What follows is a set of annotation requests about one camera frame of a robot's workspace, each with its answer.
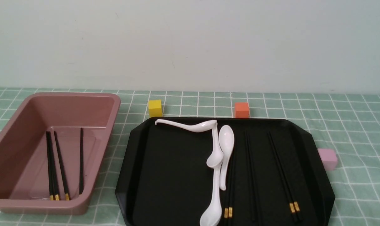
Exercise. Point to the white spoon bottom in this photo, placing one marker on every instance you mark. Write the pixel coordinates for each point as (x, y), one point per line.
(212, 215)

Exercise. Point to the white spoon top horizontal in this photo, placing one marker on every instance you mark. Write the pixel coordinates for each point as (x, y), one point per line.
(200, 127)

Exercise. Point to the black gold chopstick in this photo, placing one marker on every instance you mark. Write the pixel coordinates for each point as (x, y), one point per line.
(231, 193)
(295, 202)
(228, 194)
(50, 176)
(54, 173)
(62, 168)
(288, 192)

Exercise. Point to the black gold chopstick in bin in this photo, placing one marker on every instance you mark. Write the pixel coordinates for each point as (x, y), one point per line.
(54, 173)
(62, 168)
(50, 176)

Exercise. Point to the plain black chopstick on tray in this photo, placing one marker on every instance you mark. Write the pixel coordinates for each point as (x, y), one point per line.
(252, 187)

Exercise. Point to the pink plastic bin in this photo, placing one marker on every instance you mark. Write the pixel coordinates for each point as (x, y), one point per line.
(23, 153)

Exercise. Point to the yellow cube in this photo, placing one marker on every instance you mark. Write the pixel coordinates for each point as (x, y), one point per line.
(155, 108)

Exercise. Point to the white spoon bowl up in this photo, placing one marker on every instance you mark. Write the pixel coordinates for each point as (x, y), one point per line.
(226, 142)

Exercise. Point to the black plastic tray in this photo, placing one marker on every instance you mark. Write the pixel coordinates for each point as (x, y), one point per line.
(164, 179)

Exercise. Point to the orange cube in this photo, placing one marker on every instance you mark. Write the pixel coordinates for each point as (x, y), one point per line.
(241, 110)

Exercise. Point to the pink cube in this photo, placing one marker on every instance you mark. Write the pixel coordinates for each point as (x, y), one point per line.
(329, 158)

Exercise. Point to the plain black chopstick in bin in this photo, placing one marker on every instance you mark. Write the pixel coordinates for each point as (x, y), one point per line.
(81, 164)

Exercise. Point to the white spoon middle vertical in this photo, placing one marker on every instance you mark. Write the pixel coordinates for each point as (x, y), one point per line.
(216, 157)

